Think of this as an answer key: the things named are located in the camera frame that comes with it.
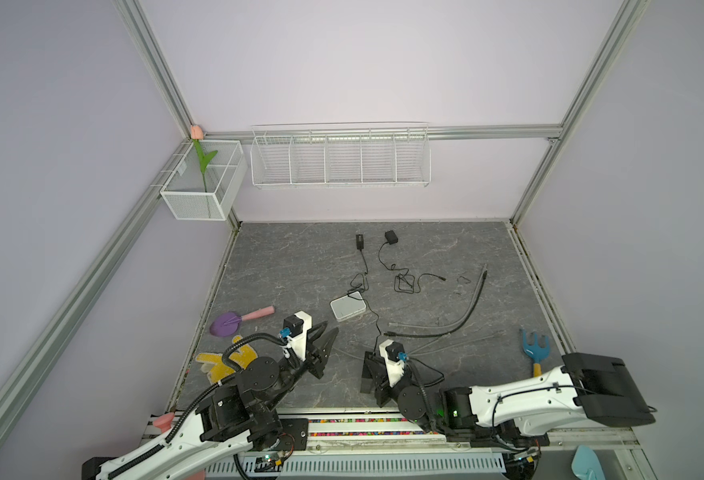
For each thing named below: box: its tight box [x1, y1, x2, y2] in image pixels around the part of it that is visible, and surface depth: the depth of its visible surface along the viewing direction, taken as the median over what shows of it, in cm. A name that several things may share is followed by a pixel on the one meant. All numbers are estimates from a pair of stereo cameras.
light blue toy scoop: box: [571, 445, 606, 480], surface depth 71 cm
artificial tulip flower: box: [190, 124, 218, 193], surface depth 92 cm
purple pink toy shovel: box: [210, 305, 276, 337], surface depth 94 cm
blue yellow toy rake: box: [519, 328, 551, 378], surface depth 89 cm
